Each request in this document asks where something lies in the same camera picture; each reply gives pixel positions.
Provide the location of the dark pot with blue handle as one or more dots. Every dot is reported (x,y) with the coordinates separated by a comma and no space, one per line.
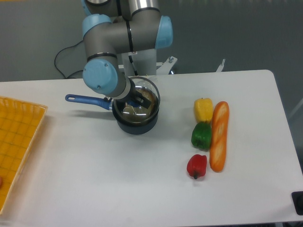
(131,129)

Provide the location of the orange baguette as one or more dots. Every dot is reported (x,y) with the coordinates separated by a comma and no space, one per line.
(218,147)

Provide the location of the green bell pepper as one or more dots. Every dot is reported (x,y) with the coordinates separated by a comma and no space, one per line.
(201,136)

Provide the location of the red bell pepper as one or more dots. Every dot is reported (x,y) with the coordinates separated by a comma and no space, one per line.
(196,166)

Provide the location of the bagged bread slice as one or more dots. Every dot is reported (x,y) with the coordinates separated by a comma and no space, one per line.
(139,113)

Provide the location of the glass pot lid blue knob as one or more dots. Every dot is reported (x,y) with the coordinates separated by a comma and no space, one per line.
(117,104)

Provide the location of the yellow bell pepper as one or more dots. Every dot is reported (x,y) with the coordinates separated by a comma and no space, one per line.
(203,110)

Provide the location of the black corner device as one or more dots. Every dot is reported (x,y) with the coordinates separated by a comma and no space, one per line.
(298,202)

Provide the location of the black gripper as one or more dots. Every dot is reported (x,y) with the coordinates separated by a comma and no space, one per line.
(134,96)

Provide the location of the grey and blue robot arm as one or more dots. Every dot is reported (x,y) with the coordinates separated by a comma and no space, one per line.
(112,27)

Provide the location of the white table bracket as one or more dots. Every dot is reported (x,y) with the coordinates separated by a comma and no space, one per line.
(221,66)

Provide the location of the yellow wicker basket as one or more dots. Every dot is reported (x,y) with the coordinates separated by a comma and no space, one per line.
(19,124)

